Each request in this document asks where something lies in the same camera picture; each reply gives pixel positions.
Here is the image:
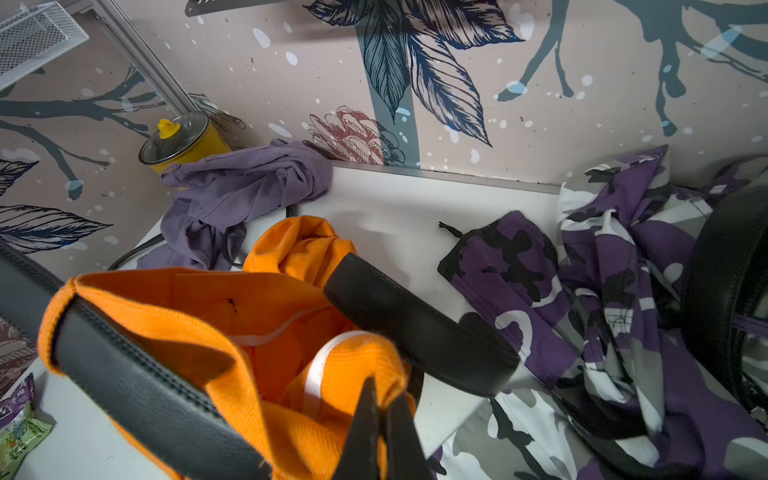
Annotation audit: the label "lavender purple trousers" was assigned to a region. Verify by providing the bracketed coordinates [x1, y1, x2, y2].
[160, 140, 333, 235]

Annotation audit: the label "dark candy bar wrapper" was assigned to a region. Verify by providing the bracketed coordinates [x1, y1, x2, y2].
[0, 373, 35, 428]

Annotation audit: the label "white wire mesh shelf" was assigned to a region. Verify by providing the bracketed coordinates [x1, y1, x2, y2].
[1, 1, 89, 90]

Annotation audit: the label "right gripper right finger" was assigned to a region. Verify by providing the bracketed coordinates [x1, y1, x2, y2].
[385, 394, 431, 480]

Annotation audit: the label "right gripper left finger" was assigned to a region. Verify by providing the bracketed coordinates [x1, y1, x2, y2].
[332, 377, 380, 480]

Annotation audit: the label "yellow pot with lid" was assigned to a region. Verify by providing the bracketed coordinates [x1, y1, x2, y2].
[138, 112, 231, 174]

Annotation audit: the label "green snack wrapper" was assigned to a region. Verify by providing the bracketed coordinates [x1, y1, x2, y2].
[1, 405, 53, 479]

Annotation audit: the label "purple camouflage trousers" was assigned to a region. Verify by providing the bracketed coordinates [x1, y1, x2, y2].
[429, 147, 767, 479]

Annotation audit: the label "orange trousers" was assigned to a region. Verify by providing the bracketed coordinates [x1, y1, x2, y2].
[38, 216, 414, 479]

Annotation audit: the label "black leather belt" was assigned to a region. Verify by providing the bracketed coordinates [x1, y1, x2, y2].
[107, 222, 247, 271]

